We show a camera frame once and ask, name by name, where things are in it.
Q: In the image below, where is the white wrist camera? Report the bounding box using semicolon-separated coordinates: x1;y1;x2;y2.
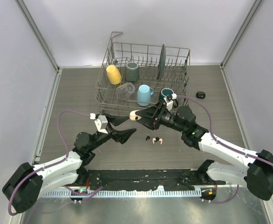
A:
163;93;178;111
90;113;108;134

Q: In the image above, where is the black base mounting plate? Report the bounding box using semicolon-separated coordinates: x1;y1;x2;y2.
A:
81;169;225;191

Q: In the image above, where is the yellow cup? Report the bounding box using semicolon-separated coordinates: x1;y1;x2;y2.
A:
106;65;122;85

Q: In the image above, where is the teal plate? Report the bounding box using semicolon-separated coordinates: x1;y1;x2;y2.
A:
157;44;166;80

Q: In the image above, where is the dark teal mug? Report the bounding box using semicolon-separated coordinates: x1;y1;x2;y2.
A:
158;88;175;102

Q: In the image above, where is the aluminium slotted rail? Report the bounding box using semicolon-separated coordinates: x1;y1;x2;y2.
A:
42;188;201;198

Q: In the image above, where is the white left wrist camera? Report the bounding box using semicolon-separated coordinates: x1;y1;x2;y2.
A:
90;113;108;134

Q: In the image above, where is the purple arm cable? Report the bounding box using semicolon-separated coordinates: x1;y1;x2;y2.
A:
7;110;103;217
176;94;273;203

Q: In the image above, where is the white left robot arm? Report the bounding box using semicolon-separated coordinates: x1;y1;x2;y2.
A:
2;113;136;216

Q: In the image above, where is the clear glass cup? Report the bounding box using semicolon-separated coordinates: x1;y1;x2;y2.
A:
116;82;135;100

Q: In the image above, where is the grey wire dish rack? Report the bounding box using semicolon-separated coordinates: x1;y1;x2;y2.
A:
96;31;191;116

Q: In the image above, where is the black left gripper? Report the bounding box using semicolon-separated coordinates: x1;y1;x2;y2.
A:
89;113;136;151

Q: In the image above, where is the light blue mug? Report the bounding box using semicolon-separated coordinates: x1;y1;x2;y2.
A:
137;84;154;106

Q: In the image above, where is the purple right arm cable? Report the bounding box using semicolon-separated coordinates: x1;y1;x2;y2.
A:
176;94;273;203

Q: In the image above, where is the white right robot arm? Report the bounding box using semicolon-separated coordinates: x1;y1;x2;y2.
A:
130;102;273;201

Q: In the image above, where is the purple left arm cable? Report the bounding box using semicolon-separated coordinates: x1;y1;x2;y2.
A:
7;110;103;217

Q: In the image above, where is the black earbud charging case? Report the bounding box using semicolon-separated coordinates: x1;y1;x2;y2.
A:
196;91;206;99

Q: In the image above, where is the beige earbud charging case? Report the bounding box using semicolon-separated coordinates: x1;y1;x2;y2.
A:
129;110;142;121

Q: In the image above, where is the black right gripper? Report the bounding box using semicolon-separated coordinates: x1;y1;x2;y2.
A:
136;100;186;133

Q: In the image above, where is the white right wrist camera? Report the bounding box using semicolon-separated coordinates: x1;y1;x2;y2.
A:
163;93;178;111

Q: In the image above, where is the grey-green mug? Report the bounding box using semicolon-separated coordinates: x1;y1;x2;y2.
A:
125;62;139;82

